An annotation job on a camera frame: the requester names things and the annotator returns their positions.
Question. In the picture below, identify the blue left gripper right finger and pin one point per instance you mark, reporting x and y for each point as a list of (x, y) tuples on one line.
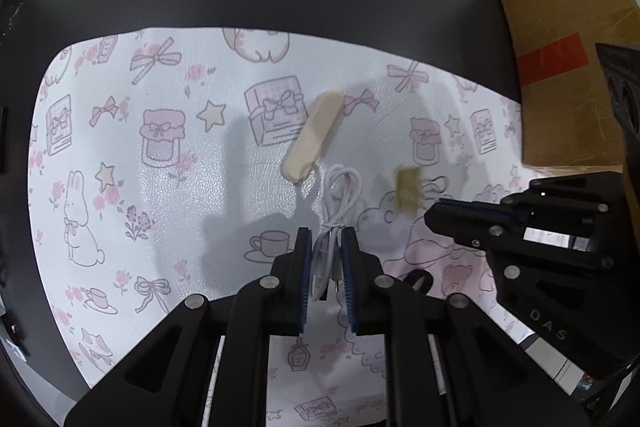
[(354, 276)]

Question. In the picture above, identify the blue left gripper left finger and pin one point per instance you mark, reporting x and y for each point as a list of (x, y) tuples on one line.
[(303, 260)]

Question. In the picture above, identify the gold binder clips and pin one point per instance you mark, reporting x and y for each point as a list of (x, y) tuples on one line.
[(408, 189)]

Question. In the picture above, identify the beige oblong case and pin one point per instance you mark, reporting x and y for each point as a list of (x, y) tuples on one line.
[(314, 137)]

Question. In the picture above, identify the patterned white table mat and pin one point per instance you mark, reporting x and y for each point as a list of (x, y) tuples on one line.
[(154, 171)]

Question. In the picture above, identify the large cardboard box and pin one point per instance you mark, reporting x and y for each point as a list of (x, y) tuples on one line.
[(568, 120)]

